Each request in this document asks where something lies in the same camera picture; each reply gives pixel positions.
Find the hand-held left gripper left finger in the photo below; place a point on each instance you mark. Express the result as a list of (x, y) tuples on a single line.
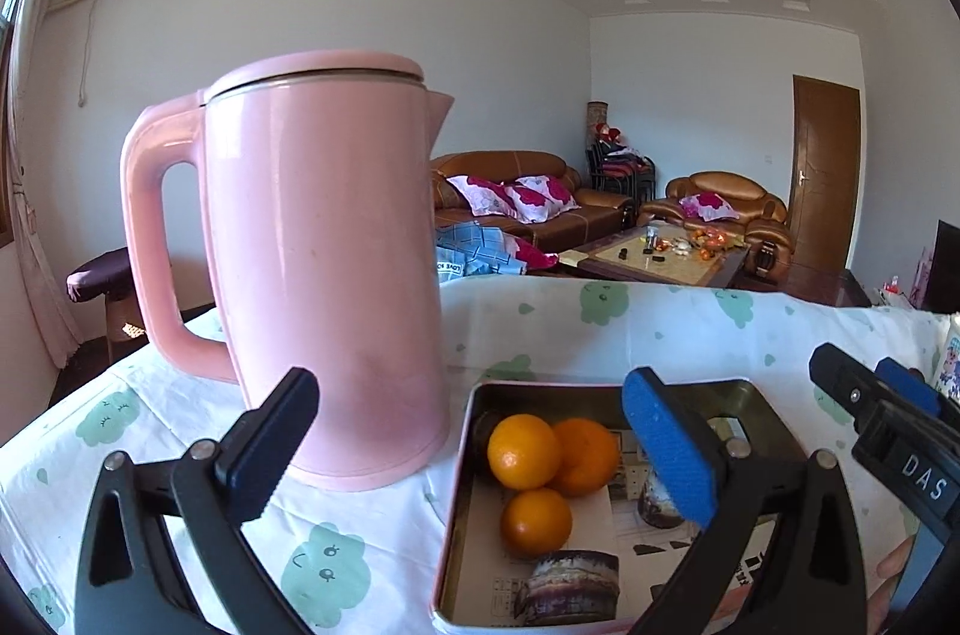
[(259, 455)]

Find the red pink cloth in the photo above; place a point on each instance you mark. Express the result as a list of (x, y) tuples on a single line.
[(534, 254)]

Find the wooden coffee table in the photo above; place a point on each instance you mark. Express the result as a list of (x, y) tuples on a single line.
[(652, 268)]

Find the stacked dark chairs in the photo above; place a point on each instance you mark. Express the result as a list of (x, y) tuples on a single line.
[(619, 170)]

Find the brown wooden door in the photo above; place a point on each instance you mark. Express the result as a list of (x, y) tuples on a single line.
[(825, 170)]

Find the purple cushioned stool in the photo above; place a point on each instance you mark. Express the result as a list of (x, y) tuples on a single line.
[(101, 275)]

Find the pink metal tin box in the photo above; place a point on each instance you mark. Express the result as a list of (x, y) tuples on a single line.
[(459, 530)]

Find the light patterned curtain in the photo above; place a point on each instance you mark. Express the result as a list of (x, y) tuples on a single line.
[(30, 245)]

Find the black television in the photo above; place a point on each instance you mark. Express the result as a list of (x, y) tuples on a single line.
[(949, 268)]

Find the tall patterned vase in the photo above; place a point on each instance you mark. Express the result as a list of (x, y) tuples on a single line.
[(596, 121)]

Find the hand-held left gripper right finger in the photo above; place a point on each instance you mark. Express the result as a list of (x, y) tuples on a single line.
[(671, 447)]

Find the blue plaid cloth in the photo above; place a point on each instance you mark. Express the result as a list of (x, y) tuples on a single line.
[(472, 249)]

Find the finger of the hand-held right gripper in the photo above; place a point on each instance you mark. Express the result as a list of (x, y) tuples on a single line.
[(907, 384), (840, 376)]

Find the orange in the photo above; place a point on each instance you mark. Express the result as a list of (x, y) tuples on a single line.
[(536, 522), (592, 459), (525, 451)]

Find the pink electric kettle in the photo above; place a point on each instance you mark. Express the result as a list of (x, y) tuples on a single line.
[(322, 268)]

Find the white printed mug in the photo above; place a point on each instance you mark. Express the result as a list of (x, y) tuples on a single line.
[(949, 358)]

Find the pink floral pillow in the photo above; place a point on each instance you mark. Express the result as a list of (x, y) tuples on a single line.
[(544, 196), (709, 206), (480, 196)]

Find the person's right hand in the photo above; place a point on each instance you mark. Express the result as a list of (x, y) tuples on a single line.
[(896, 567)]

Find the white cloud print tablecloth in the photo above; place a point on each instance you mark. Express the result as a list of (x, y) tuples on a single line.
[(525, 320)]

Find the brown leather armchair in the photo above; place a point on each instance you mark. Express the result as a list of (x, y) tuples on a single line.
[(727, 185)]

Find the brown leather sofa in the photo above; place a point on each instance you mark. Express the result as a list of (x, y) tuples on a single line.
[(517, 163)]

